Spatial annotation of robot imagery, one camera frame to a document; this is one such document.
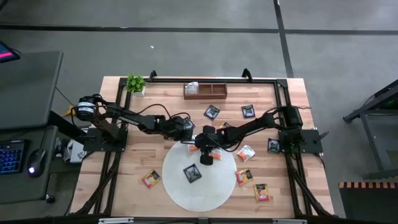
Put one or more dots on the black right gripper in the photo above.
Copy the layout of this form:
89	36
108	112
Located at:
214	140

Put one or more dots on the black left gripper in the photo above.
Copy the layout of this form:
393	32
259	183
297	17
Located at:
174	129

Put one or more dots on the black tea packet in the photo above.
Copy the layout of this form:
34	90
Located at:
192	173
211	112
248	111
273	146

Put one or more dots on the yellow red tea packet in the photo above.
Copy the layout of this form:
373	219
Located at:
151	179
225	125
261	192
244	176

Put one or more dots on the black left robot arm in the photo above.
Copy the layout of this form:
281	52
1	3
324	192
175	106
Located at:
136	119

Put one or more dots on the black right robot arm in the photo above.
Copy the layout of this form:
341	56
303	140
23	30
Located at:
252	124

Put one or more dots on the brown wooden organizer box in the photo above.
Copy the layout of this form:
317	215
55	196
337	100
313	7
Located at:
214	95

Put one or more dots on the white round woven placemat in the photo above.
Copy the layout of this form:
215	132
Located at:
199	196

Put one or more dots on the green plant in white pot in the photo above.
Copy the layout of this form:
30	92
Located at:
136	83

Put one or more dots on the white printed box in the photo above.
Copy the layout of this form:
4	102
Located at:
77	152

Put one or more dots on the black clamp lever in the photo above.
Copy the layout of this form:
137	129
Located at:
321	137

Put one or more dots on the small black knob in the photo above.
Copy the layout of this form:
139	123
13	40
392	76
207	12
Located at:
50	198

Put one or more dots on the black computer mouse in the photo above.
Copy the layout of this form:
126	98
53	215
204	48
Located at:
36	161

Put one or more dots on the grey desk panel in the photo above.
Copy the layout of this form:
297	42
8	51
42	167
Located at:
28	90

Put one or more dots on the black metal stand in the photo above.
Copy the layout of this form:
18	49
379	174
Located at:
370	102

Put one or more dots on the backlit computer keyboard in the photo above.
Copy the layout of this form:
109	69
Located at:
11	157

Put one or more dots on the dark grey desk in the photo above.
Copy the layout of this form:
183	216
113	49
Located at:
18	189

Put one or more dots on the dark panel with orange stripes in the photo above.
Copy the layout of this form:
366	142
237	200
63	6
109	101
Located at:
370	205

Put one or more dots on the screen with pink stripe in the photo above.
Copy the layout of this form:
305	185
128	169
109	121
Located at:
7	53

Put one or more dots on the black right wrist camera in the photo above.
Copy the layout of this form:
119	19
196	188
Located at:
209	129

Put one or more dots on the black aluminium rig frame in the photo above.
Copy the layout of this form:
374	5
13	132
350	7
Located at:
174	80

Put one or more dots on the black frame clamp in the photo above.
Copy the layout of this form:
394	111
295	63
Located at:
152	75
247	74

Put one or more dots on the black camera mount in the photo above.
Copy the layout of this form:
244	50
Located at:
203	221

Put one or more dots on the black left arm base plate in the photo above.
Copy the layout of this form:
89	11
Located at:
93	144

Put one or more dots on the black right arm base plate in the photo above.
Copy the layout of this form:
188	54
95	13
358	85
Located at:
311	146

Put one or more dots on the silver bracket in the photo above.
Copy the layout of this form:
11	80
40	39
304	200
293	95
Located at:
289	221
115	220

